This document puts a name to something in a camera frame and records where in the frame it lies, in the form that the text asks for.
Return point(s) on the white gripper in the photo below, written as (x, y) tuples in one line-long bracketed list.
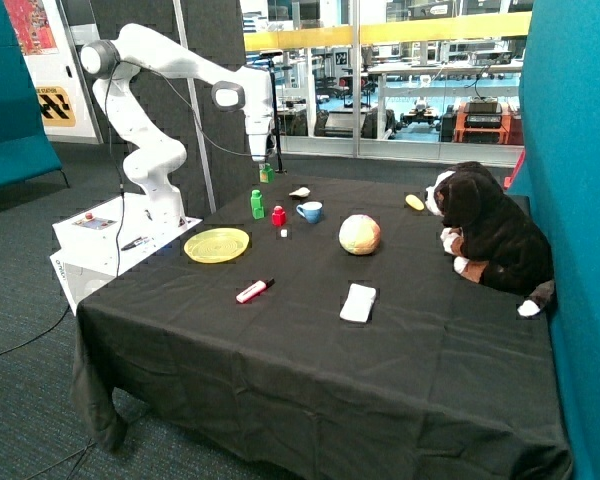
[(262, 141)]

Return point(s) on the green block with yellow face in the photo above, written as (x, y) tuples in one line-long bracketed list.
[(266, 175)]

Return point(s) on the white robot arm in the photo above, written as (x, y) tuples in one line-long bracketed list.
[(115, 63)]

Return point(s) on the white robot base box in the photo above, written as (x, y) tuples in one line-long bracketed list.
[(101, 243)]

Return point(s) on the white seashell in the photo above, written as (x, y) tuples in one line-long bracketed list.
[(302, 192)]

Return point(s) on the blue cup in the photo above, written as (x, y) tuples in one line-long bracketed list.
[(311, 211)]

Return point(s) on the yellow plastic plate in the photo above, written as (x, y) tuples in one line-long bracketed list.
[(217, 245)]

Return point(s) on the black tripod stand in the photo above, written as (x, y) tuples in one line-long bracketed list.
[(269, 56)]

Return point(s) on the pastel soft ball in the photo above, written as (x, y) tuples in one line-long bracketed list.
[(359, 234)]

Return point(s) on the red white marker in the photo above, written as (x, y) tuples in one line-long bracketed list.
[(254, 290)]

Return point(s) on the yellow lemon toy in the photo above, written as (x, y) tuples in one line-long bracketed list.
[(414, 202)]

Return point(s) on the white folded cloth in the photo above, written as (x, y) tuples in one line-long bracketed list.
[(358, 304)]

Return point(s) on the black tablecloth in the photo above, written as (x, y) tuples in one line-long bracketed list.
[(444, 381)]

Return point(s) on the plush dog toy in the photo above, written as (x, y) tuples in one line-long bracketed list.
[(493, 241)]

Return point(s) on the teal sofa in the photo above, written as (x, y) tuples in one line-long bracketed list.
[(25, 151)]

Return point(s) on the teal partition wall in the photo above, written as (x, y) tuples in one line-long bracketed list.
[(560, 106)]

